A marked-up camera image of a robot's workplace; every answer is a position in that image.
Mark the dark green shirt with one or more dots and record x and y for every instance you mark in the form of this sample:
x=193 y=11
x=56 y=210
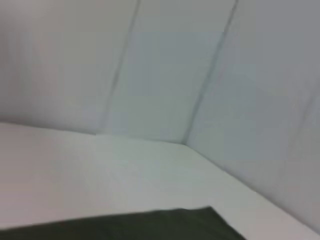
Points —
x=125 y=225

